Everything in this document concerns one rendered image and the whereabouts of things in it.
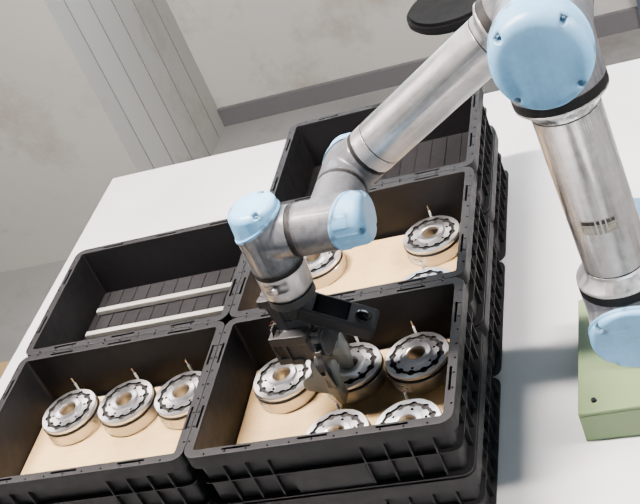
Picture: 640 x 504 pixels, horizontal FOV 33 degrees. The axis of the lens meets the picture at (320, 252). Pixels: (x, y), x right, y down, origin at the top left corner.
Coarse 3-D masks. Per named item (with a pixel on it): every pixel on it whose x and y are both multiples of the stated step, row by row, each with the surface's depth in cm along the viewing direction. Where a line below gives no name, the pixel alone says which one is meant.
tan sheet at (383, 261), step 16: (384, 240) 198; (400, 240) 196; (352, 256) 198; (368, 256) 196; (384, 256) 194; (400, 256) 192; (352, 272) 194; (368, 272) 192; (384, 272) 190; (400, 272) 189; (320, 288) 193; (336, 288) 192; (352, 288) 190
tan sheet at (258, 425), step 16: (384, 352) 173; (384, 384) 168; (256, 400) 176; (320, 400) 170; (368, 400) 166; (384, 400) 165; (400, 400) 164; (432, 400) 161; (256, 416) 172; (272, 416) 171; (288, 416) 170; (304, 416) 168; (320, 416) 167; (368, 416) 163; (240, 432) 171; (256, 432) 169; (272, 432) 168; (288, 432) 167; (304, 432) 166
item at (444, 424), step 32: (416, 288) 167; (256, 320) 176; (224, 352) 172; (448, 384) 148; (448, 416) 143; (192, 448) 156; (224, 448) 154; (256, 448) 151; (288, 448) 150; (320, 448) 149
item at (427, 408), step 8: (408, 400) 158; (416, 400) 158; (424, 400) 157; (392, 408) 158; (400, 408) 158; (408, 408) 157; (416, 408) 156; (424, 408) 156; (432, 408) 155; (384, 416) 157; (392, 416) 157; (424, 416) 154; (432, 416) 154
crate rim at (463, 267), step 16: (432, 176) 190; (448, 176) 189; (368, 192) 194; (464, 192) 182; (464, 208) 179; (464, 224) 175; (464, 240) 172; (464, 256) 169; (448, 272) 167; (464, 272) 166; (240, 288) 184; (368, 288) 171; (384, 288) 170; (240, 304) 181
